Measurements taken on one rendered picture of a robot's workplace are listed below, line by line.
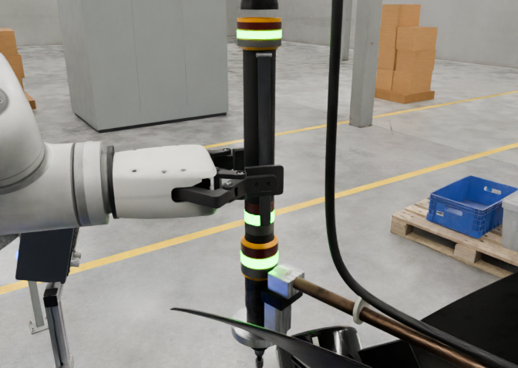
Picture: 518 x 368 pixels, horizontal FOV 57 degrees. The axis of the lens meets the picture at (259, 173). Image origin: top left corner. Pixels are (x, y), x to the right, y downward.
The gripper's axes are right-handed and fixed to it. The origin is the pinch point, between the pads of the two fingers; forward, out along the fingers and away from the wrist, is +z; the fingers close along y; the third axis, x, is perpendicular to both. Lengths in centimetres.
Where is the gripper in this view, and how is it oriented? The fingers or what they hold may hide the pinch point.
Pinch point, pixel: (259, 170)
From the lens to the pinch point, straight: 51.5
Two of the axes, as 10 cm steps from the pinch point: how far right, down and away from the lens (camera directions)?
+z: 9.7, -0.8, 2.2
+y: 2.4, 3.4, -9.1
